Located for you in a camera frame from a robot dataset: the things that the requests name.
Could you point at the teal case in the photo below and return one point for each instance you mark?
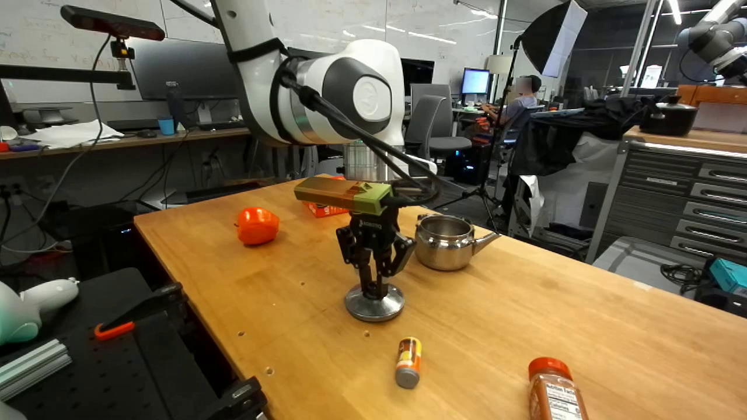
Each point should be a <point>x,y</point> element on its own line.
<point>729,273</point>

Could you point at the stainless steel teapot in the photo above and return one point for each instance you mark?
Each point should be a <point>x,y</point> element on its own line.
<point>445,245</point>

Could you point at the black cooking pot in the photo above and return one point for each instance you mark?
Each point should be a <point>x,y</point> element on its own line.
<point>668,116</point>

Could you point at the gray background robot arm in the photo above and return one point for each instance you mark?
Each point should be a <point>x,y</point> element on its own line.
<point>716,43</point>

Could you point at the orange-capped spice bottle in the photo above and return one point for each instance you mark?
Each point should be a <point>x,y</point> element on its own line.
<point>556,392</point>

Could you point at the blue cup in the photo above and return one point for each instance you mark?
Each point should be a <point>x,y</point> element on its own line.
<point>167,126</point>

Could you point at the gray storage bin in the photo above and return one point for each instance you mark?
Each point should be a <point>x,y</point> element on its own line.
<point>634,264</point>

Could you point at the small yellow-labelled bottle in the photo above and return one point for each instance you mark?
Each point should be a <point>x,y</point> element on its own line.
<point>410,364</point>

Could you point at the black cloth pile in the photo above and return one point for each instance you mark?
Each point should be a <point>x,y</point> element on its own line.
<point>575,131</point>

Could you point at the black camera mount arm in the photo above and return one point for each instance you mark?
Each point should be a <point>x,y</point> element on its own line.
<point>61,75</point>

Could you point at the long wooden desk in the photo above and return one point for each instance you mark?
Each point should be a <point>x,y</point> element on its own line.
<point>117,141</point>

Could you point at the black carrying bag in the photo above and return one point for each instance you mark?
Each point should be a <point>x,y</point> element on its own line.
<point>691,291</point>

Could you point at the aluminium extrusion rail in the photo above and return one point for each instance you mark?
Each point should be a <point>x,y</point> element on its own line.
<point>32,368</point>

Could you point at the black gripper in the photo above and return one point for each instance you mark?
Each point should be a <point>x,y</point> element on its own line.
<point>376,226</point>

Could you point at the black stereo camera bar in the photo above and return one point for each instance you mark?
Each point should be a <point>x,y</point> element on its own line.
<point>114,21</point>

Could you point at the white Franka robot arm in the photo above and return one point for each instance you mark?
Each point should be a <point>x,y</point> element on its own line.
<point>265,77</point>

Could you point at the red-orange toy tomato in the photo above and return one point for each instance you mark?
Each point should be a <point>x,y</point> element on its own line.
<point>258,226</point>

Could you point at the gray office chair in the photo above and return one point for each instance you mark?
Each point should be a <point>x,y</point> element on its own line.
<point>439,131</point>

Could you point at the gray drawer cabinet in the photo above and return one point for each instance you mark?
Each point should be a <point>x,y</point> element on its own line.
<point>668,193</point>

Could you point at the steel teapot lid black knob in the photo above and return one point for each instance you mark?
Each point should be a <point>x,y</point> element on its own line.
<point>375,309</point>

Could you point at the lit computer monitor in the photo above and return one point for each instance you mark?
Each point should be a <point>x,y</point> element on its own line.
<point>474,82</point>

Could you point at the black table clamp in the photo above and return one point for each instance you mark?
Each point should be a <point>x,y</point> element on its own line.
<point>241,399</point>

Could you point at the seated person gray shirt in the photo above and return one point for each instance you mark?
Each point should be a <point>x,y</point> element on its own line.
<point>521,105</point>

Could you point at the black photo light reflector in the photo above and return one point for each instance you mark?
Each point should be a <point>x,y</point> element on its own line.
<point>550,36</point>

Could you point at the white paper stack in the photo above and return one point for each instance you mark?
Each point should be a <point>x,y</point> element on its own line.
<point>72,133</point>

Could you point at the large black computer monitor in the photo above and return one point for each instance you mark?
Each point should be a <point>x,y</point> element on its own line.
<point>187,71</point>

